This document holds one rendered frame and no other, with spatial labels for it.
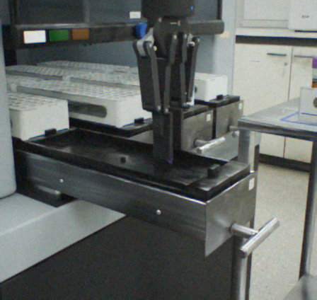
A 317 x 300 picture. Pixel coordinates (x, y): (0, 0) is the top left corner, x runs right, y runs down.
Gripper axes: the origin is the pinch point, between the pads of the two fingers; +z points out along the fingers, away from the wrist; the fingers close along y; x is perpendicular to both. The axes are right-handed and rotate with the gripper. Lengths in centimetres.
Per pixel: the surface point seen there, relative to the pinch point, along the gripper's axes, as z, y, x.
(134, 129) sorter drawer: 2.7, -6.5, -11.8
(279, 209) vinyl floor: 85, -162, -42
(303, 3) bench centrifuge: -21, -226, -60
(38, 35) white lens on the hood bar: -13.9, 8.3, -17.5
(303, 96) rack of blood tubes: -2.1, -29.0, 10.0
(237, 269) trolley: 34.4, -23.3, 1.3
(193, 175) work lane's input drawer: 3.9, 3.8, 6.8
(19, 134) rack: 1.7, 9.4, -22.8
